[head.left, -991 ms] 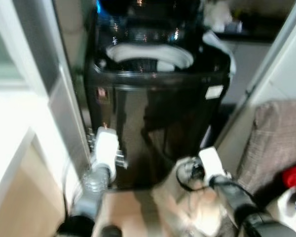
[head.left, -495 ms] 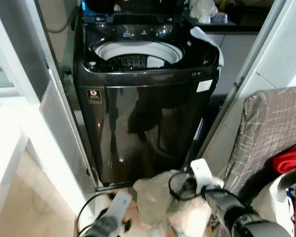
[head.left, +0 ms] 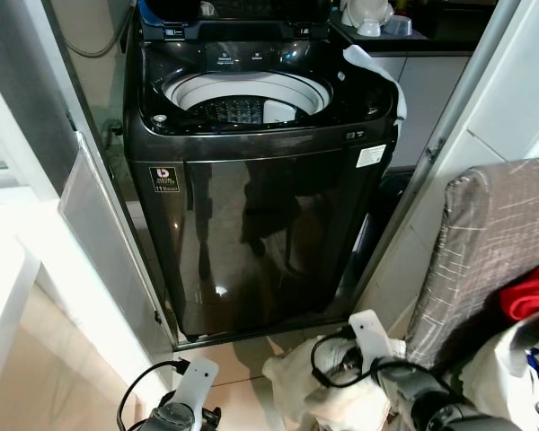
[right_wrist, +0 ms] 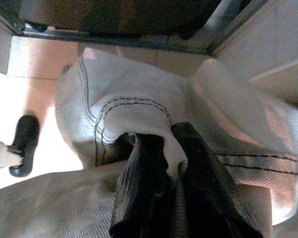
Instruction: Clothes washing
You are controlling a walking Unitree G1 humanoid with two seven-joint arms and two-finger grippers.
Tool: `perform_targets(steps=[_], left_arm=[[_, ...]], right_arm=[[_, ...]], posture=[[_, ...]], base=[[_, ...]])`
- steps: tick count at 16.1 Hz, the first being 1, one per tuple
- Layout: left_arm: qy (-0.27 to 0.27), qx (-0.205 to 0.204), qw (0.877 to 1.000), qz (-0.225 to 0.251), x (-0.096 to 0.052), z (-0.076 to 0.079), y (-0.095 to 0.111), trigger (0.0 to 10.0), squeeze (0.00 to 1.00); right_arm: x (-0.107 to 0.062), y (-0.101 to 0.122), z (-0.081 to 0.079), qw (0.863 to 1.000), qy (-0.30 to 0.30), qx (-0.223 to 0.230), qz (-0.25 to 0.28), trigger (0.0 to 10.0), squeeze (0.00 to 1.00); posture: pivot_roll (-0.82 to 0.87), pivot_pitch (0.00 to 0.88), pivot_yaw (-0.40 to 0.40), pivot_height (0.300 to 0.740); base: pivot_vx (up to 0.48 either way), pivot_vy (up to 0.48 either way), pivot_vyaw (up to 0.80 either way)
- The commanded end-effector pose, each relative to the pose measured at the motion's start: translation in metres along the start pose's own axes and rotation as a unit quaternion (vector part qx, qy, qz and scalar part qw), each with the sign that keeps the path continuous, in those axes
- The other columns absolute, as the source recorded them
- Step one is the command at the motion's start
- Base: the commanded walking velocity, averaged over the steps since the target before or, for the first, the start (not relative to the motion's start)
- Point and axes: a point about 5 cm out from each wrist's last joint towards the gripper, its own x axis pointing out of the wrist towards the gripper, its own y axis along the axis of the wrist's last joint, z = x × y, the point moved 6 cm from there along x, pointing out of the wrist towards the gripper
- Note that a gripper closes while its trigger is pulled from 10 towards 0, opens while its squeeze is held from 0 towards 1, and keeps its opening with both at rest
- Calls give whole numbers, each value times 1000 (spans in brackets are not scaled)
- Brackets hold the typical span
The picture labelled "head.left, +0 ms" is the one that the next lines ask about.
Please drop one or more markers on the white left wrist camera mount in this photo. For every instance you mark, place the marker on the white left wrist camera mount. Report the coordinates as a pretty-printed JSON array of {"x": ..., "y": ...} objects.
[{"x": 196, "y": 382}]

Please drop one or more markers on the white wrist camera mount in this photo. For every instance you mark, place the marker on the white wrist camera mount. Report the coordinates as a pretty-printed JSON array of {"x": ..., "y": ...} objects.
[
  {"x": 196, "y": 382},
  {"x": 370, "y": 337}
]

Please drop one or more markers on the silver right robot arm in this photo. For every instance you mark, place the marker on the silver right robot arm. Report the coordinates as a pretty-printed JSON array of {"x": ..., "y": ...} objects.
[{"x": 431, "y": 400}]

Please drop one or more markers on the white flat panel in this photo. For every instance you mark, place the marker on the white flat panel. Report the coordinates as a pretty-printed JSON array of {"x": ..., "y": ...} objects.
[{"x": 99, "y": 224}]

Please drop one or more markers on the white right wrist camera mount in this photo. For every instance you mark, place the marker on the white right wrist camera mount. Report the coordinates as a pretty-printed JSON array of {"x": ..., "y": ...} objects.
[{"x": 370, "y": 337}]

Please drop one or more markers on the beige cloth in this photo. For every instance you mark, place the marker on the beige cloth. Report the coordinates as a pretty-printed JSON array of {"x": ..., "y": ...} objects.
[{"x": 296, "y": 377}]

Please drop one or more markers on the white cloth strip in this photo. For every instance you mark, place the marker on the white cloth strip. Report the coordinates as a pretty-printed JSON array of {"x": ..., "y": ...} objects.
[{"x": 377, "y": 72}]

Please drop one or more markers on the large off-white garment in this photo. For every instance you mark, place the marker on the large off-white garment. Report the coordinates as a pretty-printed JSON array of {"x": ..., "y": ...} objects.
[{"x": 499, "y": 377}]

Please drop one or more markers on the small grey container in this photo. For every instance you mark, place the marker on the small grey container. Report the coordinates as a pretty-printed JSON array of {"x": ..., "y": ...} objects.
[{"x": 397, "y": 27}]

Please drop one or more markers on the white door with grey edge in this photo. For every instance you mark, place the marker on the white door with grey edge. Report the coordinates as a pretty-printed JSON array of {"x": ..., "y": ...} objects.
[{"x": 503, "y": 81}]

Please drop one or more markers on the black top-load washing machine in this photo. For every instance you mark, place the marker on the black top-load washing machine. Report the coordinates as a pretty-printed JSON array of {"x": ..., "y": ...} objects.
[{"x": 251, "y": 233}]

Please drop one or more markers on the white cabinet dark countertop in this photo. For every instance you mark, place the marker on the white cabinet dark countertop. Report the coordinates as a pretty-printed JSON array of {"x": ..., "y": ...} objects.
[{"x": 431, "y": 90}]

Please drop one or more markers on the red garment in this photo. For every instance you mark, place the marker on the red garment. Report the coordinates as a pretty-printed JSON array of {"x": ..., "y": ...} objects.
[{"x": 530, "y": 292}]

